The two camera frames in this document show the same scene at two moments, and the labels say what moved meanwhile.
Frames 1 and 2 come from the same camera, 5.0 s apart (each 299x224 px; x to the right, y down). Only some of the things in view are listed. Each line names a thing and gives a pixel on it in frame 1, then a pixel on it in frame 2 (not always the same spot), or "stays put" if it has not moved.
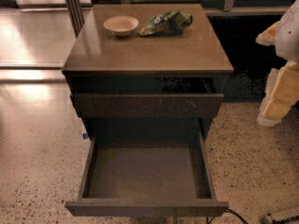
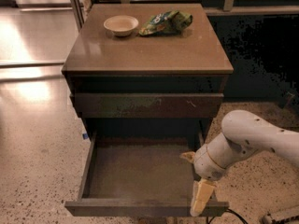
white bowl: (121, 26) stays put
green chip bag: (163, 23) stays put
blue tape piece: (85, 135) stays put
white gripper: (290, 36) to (205, 164)
